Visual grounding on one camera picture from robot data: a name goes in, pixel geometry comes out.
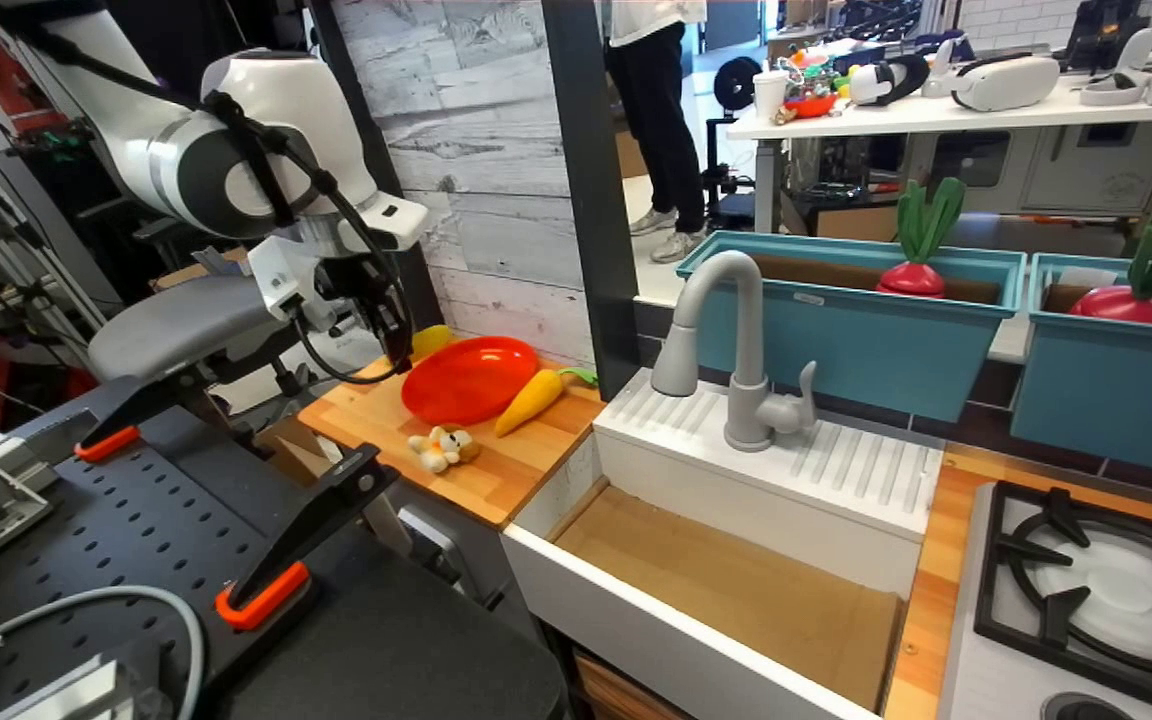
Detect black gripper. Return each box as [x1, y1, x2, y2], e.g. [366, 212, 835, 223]
[315, 252, 419, 375]

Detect white toy garlic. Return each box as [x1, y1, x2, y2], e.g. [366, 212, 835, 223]
[405, 423, 478, 480]

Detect grey toy faucet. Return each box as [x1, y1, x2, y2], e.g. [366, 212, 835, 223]
[642, 249, 823, 456]

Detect orange plastic plate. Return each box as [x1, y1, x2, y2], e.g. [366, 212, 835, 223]
[396, 332, 548, 431]

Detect yellow banana toy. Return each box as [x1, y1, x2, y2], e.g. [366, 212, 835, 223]
[486, 366, 601, 440]

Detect light wooden counter board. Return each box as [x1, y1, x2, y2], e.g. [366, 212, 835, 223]
[293, 332, 608, 533]

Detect white toy sink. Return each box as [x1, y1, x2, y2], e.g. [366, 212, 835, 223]
[498, 369, 949, 720]

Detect red toy radish green leaves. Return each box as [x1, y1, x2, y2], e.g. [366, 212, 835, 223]
[1068, 212, 1152, 329]
[872, 173, 969, 299]

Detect toy stove with black grates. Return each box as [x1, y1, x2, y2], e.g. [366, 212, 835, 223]
[938, 477, 1152, 720]

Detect grey wood-print backdrop panel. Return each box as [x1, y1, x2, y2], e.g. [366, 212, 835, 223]
[327, 0, 597, 372]

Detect grey office chair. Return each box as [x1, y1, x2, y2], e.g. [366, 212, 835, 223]
[78, 263, 401, 415]

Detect person in black trousers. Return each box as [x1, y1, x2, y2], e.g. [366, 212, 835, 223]
[597, 0, 713, 267]

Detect black filament spool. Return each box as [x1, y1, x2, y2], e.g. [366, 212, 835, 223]
[713, 52, 766, 117]

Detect white cup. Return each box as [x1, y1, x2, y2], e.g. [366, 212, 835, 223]
[749, 68, 791, 130]

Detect teal planter box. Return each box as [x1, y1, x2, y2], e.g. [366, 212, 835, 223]
[1009, 249, 1152, 483]
[671, 230, 1033, 427]

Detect colourful toys pile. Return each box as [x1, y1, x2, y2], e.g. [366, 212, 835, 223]
[778, 44, 865, 125]

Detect white work table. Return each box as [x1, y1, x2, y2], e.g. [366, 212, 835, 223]
[720, 77, 1152, 238]

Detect white VR headset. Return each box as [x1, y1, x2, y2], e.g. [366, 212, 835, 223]
[949, 50, 1064, 117]

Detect black clamp with orange handle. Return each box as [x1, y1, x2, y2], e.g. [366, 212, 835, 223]
[213, 445, 401, 635]
[72, 372, 213, 467]

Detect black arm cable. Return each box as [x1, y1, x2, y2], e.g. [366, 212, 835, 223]
[193, 83, 407, 391]

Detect black frame post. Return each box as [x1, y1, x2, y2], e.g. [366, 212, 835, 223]
[302, 0, 449, 351]
[535, 0, 646, 400]

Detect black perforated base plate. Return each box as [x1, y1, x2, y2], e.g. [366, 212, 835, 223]
[0, 397, 340, 720]

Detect grey cable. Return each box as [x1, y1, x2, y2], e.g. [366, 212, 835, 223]
[0, 581, 209, 720]

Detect aluminium frame rack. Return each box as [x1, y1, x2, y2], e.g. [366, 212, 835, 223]
[0, 57, 127, 335]

